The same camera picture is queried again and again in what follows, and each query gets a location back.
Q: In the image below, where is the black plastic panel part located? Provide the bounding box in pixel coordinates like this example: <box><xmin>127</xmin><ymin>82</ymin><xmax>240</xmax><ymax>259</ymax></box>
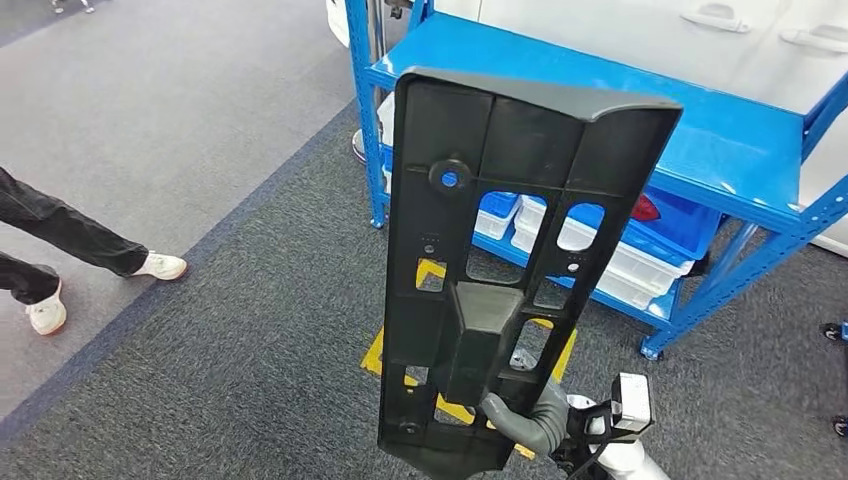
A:
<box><xmin>377</xmin><ymin>66</ymin><xmax>684</xmax><ymax>480</ymax></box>

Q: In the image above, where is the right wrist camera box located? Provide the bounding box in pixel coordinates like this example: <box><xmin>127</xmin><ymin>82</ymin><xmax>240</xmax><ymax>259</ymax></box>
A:
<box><xmin>569</xmin><ymin>372</ymin><xmax>654</xmax><ymax>452</ymax></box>

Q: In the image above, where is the red plastic part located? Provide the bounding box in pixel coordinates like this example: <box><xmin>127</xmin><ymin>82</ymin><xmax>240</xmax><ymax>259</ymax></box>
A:
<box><xmin>629</xmin><ymin>193</ymin><xmax>662</xmax><ymax>224</ymax></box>

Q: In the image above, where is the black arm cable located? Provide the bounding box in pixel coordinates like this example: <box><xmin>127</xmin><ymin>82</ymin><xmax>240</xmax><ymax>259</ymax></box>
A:
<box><xmin>566</xmin><ymin>440</ymin><xmax>611</xmax><ymax>480</ymax></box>

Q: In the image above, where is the white car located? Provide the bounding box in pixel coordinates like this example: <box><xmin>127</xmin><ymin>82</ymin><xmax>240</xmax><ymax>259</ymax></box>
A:
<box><xmin>324</xmin><ymin>0</ymin><xmax>848</xmax><ymax>260</ymax></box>

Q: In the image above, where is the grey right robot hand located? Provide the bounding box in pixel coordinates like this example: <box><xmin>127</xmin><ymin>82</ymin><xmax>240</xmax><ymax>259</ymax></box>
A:
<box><xmin>480</xmin><ymin>351</ymin><xmax>554</xmax><ymax>456</ymax></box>

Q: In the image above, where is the yellow floor tape square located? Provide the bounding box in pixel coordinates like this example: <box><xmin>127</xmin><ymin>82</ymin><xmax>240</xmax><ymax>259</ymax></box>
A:
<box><xmin>360</xmin><ymin>258</ymin><xmax>578</xmax><ymax>462</ymax></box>

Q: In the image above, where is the person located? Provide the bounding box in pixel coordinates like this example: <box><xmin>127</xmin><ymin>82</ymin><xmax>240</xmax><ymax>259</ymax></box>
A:
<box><xmin>0</xmin><ymin>165</ymin><xmax>189</xmax><ymax>337</ymax></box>

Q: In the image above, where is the blue metal shelf rack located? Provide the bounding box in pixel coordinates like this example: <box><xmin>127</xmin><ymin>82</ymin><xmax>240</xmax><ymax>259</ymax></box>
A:
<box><xmin>344</xmin><ymin>0</ymin><xmax>848</xmax><ymax>362</ymax></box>

